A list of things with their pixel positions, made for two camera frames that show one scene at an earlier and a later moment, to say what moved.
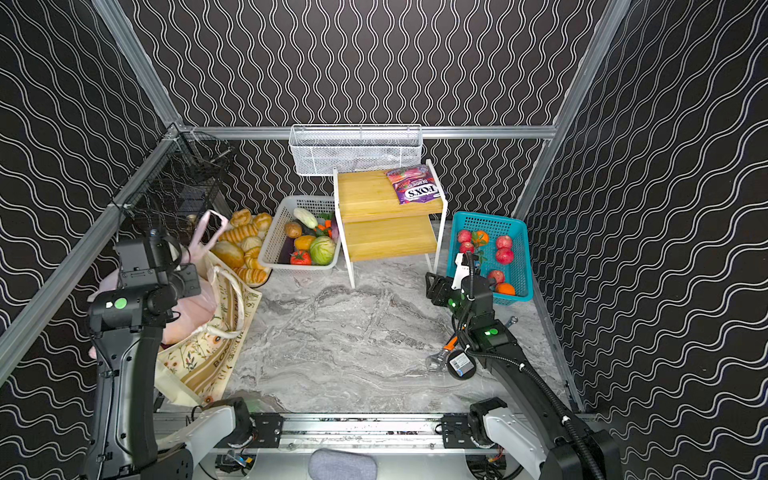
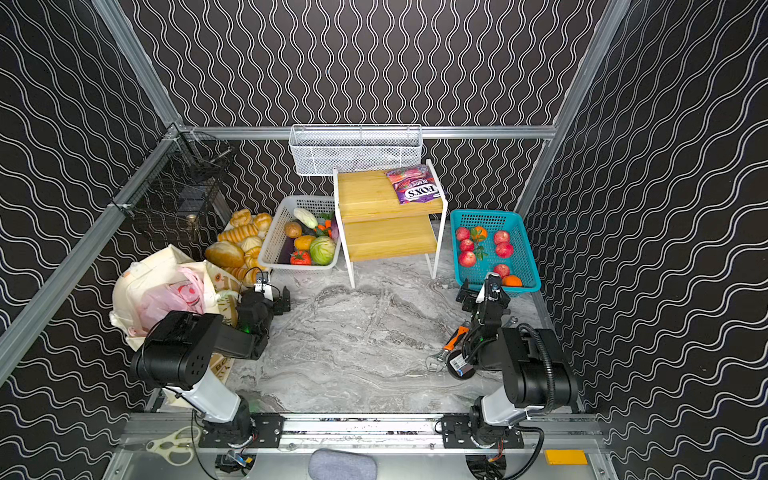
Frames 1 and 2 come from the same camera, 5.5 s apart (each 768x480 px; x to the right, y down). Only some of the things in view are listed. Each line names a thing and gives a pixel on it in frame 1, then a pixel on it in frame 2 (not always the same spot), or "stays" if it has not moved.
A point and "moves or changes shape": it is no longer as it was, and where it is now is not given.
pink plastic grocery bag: [195, 315] moves or changes shape
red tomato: [301, 258] stays
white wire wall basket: [318, 149] stays
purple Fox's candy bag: [414, 184] stays
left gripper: [182, 282] -> [278, 302]
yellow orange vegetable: [303, 242] stays
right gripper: [437, 289] -> [480, 297]
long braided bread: [238, 233] stays
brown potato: [293, 229] stays
